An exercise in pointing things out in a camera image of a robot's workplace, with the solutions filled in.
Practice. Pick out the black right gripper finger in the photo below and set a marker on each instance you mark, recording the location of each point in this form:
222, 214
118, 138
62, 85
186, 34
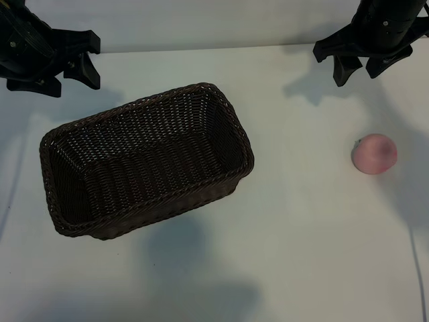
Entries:
383, 67
347, 68

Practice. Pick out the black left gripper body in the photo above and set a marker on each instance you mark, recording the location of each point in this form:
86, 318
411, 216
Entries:
27, 50

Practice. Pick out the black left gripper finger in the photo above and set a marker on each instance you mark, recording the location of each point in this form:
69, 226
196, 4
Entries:
37, 86
85, 72

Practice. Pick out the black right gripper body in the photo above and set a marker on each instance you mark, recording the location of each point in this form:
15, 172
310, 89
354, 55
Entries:
388, 30

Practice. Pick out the pink peach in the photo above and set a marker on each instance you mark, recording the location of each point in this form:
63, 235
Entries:
373, 154

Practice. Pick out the dark brown woven basket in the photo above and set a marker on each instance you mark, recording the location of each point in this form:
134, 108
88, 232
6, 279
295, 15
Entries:
151, 151

